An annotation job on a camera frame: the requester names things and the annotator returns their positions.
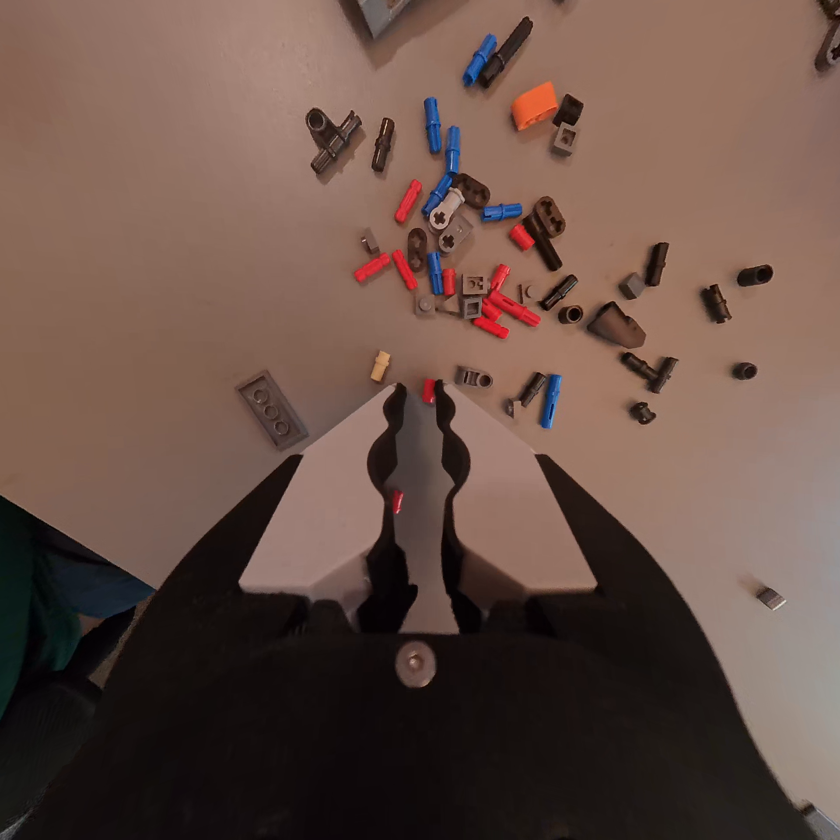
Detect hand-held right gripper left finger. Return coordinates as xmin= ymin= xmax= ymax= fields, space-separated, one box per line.
xmin=238 ymin=382 xmax=408 ymax=599

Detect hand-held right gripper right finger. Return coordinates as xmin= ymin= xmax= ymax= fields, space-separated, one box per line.
xmin=433 ymin=381 xmax=599 ymax=597

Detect dark grey flat lego plate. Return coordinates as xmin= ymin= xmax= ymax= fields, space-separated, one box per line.
xmin=235 ymin=369 xmax=310 ymax=451

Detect pile of loose lego pieces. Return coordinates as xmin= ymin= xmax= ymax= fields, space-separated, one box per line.
xmin=305 ymin=16 xmax=775 ymax=431

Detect orange lego piece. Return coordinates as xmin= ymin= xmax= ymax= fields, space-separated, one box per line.
xmin=510 ymin=80 xmax=560 ymax=131

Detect grey lego panel piece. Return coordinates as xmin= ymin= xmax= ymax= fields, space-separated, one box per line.
xmin=341 ymin=0 xmax=427 ymax=40

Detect black lego connector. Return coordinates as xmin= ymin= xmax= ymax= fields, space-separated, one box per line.
xmin=814 ymin=0 xmax=840 ymax=73

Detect person's blue trousers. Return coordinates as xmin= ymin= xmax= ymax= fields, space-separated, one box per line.
xmin=39 ymin=525 xmax=156 ymax=621

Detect person's green shirt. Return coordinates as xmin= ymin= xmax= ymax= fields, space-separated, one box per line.
xmin=0 ymin=495 xmax=83 ymax=719

